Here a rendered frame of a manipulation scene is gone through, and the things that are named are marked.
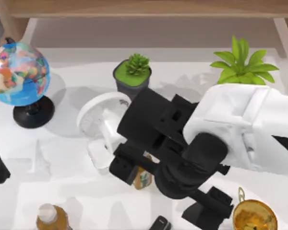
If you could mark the orange and white bottle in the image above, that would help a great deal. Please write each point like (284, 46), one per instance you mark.
(141, 180)

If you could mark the black stapler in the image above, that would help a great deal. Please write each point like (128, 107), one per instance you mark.
(161, 224)

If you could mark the white table fan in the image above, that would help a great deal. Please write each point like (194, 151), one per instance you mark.
(96, 112)

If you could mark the small plant in grey pot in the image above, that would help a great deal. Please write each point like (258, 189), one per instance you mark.
(132, 76)

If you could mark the amber bottle with white cap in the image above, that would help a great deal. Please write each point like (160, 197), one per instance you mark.
(51, 219)

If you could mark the gold trophy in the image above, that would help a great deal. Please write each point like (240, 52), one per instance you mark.
(254, 216)

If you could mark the large green leafy plant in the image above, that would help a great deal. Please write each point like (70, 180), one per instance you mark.
(240, 69)

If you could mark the globe on black stand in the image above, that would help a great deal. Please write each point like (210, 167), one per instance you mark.
(16, 72)

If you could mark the wooden open shelf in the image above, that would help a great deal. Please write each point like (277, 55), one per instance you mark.
(144, 8)

